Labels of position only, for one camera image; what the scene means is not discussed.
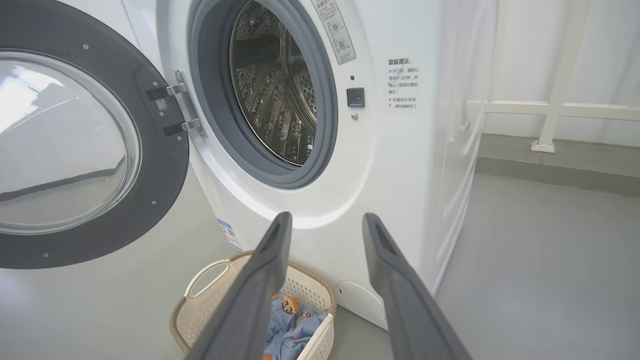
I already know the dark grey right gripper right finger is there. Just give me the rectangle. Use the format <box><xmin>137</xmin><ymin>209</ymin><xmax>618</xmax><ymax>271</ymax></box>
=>
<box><xmin>362</xmin><ymin>213</ymin><xmax>474</xmax><ymax>360</ymax></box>

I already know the grey warning sticker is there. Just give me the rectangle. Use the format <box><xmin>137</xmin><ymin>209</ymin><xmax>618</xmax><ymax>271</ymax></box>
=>
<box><xmin>310</xmin><ymin>0</ymin><xmax>357</xmax><ymax>65</ymax></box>

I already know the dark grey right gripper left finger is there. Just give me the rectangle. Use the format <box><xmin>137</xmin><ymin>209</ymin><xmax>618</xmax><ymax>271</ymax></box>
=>
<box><xmin>185</xmin><ymin>212</ymin><xmax>294</xmax><ymax>360</ymax></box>

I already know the blue energy label sticker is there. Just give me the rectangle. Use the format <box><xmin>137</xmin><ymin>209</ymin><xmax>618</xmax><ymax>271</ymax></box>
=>
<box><xmin>217</xmin><ymin>219</ymin><xmax>245</xmax><ymax>252</ymax></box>

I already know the round white filter cover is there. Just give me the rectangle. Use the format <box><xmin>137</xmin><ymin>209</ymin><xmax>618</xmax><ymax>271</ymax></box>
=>
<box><xmin>336</xmin><ymin>281</ymin><xmax>388</xmax><ymax>324</ymax></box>

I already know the blue garment with orange prints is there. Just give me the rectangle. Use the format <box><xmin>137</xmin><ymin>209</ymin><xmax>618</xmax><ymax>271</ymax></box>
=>
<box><xmin>262</xmin><ymin>292</ymin><xmax>330</xmax><ymax>360</ymax></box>

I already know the round black glass washer door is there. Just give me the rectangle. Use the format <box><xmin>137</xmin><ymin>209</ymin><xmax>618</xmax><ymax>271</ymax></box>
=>
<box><xmin>0</xmin><ymin>0</ymin><xmax>190</xmax><ymax>270</ymax></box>

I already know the white railing frame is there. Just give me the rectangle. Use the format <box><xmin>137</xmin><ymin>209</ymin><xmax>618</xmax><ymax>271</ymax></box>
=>
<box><xmin>466</xmin><ymin>0</ymin><xmax>640</xmax><ymax>154</ymax></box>

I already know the white front-load washing machine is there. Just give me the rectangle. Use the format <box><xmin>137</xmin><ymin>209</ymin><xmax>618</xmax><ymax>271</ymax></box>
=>
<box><xmin>120</xmin><ymin>0</ymin><xmax>501</xmax><ymax>332</ymax></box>

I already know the cream perforated laundry basket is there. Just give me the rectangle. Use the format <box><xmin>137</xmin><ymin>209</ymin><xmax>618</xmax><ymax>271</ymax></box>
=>
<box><xmin>169</xmin><ymin>251</ymin><xmax>338</xmax><ymax>360</ymax></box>

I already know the metal door hinge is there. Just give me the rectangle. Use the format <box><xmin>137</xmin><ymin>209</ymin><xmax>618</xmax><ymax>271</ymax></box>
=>
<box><xmin>146</xmin><ymin>69</ymin><xmax>207</xmax><ymax>139</ymax></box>

